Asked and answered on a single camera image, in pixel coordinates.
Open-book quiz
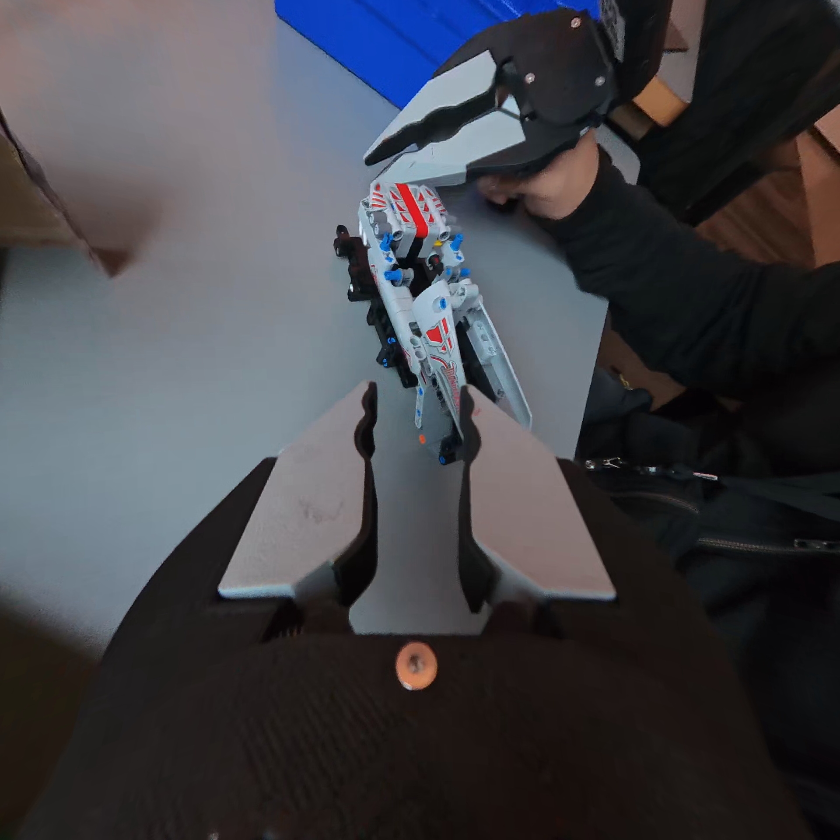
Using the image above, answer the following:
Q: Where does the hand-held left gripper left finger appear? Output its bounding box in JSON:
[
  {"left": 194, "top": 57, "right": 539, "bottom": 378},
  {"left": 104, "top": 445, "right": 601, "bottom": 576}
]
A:
[{"left": 218, "top": 381, "right": 380, "bottom": 608}]

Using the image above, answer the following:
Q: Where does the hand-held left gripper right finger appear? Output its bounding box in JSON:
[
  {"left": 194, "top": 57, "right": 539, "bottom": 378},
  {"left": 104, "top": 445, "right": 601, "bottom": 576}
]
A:
[{"left": 457, "top": 385, "right": 618, "bottom": 614}]

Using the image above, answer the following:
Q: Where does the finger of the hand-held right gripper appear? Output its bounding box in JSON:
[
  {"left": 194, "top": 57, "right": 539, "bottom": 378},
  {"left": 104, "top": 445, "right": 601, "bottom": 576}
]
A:
[
  {"left": 364, "top": 49, "right": 500, "bottom": 168},
  {"left": 369, "top": 108, "right": 529, "bottom": 189}
]

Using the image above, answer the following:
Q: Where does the blue plastic bin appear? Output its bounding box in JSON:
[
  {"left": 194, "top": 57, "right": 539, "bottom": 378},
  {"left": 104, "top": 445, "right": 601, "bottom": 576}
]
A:
[{"left": 274, "top": 0, "right": 601, "bottom": 109}]

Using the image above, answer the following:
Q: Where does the grey red lego vehicle model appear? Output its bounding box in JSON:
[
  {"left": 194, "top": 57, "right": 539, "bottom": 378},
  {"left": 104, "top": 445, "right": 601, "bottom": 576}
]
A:
[{"left": 333, "top": 182, "right": 534, "bottom": 467}]

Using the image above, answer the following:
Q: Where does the black lego set box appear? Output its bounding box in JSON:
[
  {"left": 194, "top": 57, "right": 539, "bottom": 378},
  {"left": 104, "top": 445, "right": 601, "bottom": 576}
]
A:
[{"left": 0, "top": 108, "right": 135, "bottom": 277}]

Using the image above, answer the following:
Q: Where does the person's right hand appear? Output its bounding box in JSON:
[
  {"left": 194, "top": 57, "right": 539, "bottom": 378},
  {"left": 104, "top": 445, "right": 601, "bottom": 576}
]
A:
[{"left": 476, "top": 130, "right": 602, "bottom": 222}]

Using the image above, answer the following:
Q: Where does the person's black jacket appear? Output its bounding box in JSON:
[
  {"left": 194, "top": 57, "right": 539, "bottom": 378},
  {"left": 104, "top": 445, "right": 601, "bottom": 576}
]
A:
[{"left": 574, "top": 0, "right": 840, "bottom": 840}]

